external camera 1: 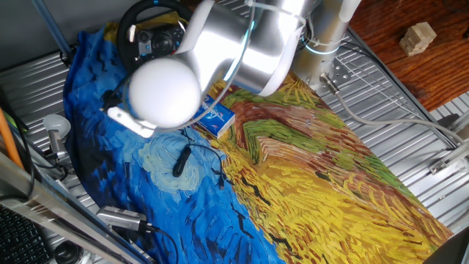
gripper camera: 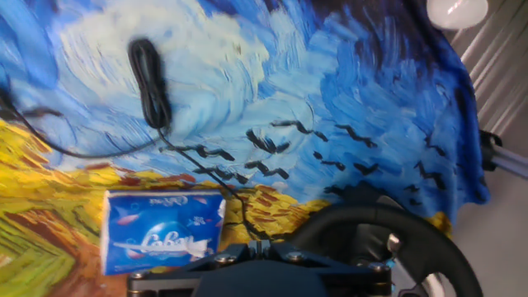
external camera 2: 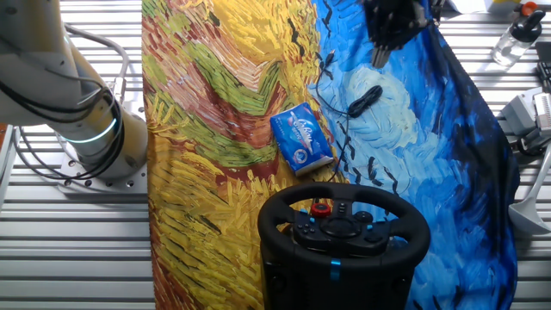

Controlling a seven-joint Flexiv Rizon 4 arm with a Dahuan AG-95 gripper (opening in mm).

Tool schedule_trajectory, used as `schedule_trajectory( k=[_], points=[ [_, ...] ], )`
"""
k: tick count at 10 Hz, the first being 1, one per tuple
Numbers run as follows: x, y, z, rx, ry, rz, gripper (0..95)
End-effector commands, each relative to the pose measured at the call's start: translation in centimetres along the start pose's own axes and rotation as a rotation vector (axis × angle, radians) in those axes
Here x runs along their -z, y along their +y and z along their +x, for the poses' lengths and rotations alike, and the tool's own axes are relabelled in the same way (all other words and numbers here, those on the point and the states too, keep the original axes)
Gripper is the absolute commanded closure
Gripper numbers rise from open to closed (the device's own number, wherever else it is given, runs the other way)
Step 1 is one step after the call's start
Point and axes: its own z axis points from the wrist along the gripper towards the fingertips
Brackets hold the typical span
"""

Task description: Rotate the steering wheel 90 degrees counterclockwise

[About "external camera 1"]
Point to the black racing steering wheel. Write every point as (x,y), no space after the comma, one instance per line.
(125,25)

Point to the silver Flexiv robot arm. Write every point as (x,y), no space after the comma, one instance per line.
(220,55)

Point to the blue tissue pack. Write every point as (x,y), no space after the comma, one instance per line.
(218,119)

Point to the Van Gogh painting tablecloth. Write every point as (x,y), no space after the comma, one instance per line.
(311,183)

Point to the black pole clamp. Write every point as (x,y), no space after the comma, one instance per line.
(68,55)

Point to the aluminium pole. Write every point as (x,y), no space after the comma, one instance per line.
(51,25)

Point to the brown wooden table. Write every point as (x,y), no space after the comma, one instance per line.
(439,73)

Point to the orange rod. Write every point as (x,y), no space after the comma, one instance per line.
(9,143)

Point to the black keyboard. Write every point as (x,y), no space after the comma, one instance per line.
(18,242)

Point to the silver wrist camera bar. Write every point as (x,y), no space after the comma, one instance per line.
(126,122)

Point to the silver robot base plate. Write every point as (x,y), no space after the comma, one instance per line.
(340,75)

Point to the silver ribbed depth camera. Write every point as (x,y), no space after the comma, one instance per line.
(121,217)

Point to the aluminium frame bar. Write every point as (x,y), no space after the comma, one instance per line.
(44,205)

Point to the aluminium corner bracket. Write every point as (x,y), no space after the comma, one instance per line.
(450,159)

